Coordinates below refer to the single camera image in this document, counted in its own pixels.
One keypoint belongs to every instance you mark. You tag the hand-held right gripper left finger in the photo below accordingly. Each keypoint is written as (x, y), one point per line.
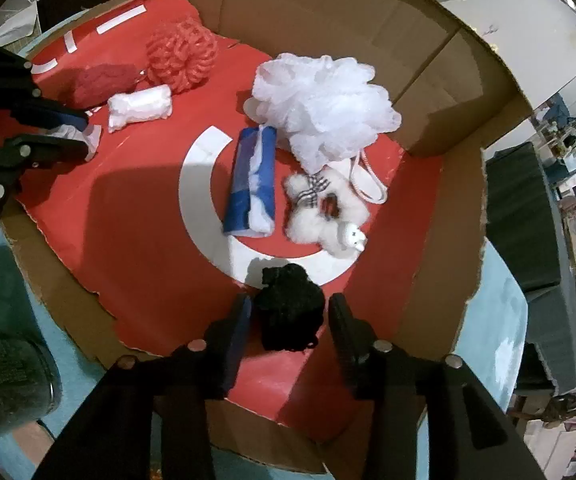
(240, 345)

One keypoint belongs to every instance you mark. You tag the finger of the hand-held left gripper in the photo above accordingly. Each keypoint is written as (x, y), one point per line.
(52, 150)
(62, 116)

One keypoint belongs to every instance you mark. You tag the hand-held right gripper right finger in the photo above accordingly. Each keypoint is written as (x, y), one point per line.
(340, 340)

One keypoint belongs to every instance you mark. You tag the black fuzzy scrunchie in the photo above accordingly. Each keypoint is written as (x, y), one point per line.
(290, 310)

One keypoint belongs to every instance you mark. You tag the white cotton roll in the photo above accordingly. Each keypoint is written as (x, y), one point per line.
(140, 107)

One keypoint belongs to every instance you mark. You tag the white fluffy rabbit scrunchie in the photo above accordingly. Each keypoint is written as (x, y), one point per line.
(318, 230)

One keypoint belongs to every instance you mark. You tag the red lined cardboard box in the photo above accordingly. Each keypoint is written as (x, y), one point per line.
(142, 220)

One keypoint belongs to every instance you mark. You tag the blue cotton pack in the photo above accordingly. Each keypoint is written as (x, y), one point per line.
(245, 180)

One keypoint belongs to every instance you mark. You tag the white paper sheet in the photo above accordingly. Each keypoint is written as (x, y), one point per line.
(17, 22)

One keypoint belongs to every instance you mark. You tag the glass jar green contents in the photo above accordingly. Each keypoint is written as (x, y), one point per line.
(2, 385)

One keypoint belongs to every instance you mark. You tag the red crochet pouch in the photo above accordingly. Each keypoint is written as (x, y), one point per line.
(182, 55)

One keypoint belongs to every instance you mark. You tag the pink cushion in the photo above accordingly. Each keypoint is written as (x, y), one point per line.
(32, 440)

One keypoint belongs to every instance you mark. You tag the grey cloth covered table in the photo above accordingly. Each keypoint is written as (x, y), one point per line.
(518, 210)

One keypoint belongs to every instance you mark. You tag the white bath pouf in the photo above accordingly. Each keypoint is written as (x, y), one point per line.
(328, 100)

